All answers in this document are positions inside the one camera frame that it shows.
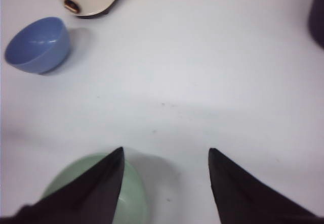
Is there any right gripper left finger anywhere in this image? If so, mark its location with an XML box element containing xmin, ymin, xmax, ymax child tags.
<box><xmin>1</xmin><ymin>147</ymin><xmax>124</xmax><ymax>223</ymax></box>

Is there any dark blue saucepan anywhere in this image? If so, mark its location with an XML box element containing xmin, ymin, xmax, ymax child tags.
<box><xmin>308</xmin><ymin>0</ymin><xmax>323</xmax><ymax>49</ymax></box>

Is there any blue bowl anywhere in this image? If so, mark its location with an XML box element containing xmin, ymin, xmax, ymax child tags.
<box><xmin>5</xmin><ymin>17</ymin><xmax>71</xmax><ymax>74</ymax></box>

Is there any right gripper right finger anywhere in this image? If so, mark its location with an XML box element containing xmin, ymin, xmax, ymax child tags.
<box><xmin>208</xmin><ymin>148</ymin><xmax>323</xmax><ymax>223</ymax></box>

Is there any green bowl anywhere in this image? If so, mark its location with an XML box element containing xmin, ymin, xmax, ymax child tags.
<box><xmin>42</xmin><ymin>153</ymin><xmax>149</xmax><ymax>223</ymax></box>

